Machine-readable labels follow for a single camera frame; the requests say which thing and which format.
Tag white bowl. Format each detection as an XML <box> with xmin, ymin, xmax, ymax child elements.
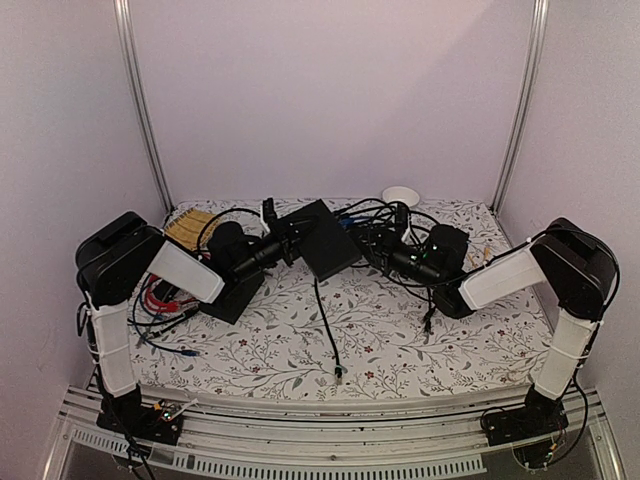
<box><xmin>381</xmin><ymin>186</ymin><xmax>420</xmax><ymax>207</ymax></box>

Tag red ethernet cables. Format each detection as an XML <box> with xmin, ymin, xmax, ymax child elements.
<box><xmin>143</xmin><ymin>284</ymin><xmax>199</xmax><ymax>314</ymax></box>

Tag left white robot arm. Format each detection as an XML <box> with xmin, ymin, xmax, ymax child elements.
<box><xmin>75</xmin><ymin>211</ymin><xmax>319</xmax><ymax>445</ymax></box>

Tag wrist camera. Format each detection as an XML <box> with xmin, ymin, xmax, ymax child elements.
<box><xmin>260</xmin><ymin>197</ymin><xmax>279</xmax><ymax>234</ymax></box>
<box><xmin>394</xmin><ymin>201</ymin><xmax>411</xmax><ymax>243</ymax></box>

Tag black TP-Link network switch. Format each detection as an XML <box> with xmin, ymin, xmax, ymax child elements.
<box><xmin>285</xmin><ymin>200</ymin><xmax>362</xmax><ymax>282</ymax></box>

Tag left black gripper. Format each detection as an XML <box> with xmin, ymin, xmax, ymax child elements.
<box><xmin>233</xmin><ymin>213</ymin><xmax>319</xmax><ymax>282</ymax></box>

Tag left aluminium frame post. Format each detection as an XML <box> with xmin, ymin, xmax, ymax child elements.
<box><xmin>113</xmin><ymin>0</ymin><xmax>174</xmax><ymax>213</ymax></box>

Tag black ethernet cable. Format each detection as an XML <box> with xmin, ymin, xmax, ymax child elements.
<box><xmin>312</xmin><ymin>198</ymin><xmax>441</xmax><ymax>385</ymax></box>

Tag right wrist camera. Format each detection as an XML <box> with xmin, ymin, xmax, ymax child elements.
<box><xmin>394</xmin><ymin>201</ymin><xmax>411</xmax><ymax>243</ymax></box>

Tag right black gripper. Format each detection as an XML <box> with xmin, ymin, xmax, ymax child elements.
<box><xmin>354</xmin><ymin>226</ymin><xmax>446</xmax><ymax>289</ymax></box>

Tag aluminium frame post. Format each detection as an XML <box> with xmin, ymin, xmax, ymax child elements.
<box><xmin>490</xmin><ymin>0</ymin><xmax>550</xmax><ymax>216</ymax></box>
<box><xmin>113</xmin><ymin>0</ymin><xmax>174</xmax><ymax>213</ymax></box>

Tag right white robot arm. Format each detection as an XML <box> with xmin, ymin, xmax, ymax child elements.
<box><xmin>364</xmin><ymin>217</ymin><xmax>621</xmax><ymax>446</ymax></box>

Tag right aluminium frame post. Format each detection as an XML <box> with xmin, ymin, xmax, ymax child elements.
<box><xmin>490</xmin><ymin>0</ymin><xmax>550</xmax><ymax>216</ymax></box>

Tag aluminium front rail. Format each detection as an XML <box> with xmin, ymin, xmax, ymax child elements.
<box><xmin>44</xmin><ymin>384</ymin><xmax>621</xmax><ymax>480</ymax></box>

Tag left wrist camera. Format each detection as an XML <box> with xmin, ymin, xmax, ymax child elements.
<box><xmin>260</xmin><ymin>197</ymin><xmax>279</xmax><ymax>234</ymax></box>

